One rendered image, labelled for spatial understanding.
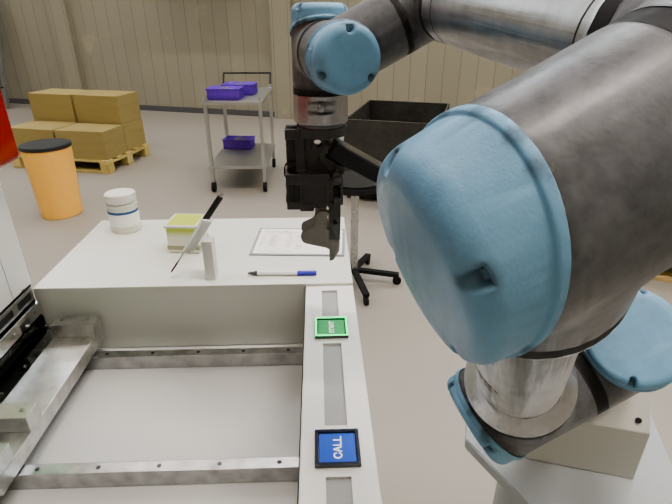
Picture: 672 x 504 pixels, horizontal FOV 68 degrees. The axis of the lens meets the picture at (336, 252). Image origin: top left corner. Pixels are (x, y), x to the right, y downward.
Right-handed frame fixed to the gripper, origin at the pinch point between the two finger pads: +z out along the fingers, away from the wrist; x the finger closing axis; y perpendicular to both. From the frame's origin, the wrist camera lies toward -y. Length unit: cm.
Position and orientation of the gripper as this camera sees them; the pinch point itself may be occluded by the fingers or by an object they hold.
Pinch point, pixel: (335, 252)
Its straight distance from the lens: 78.8
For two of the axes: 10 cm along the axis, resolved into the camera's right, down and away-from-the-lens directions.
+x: 0.4, 4.4, -9.0
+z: 0.0, 9.0, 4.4
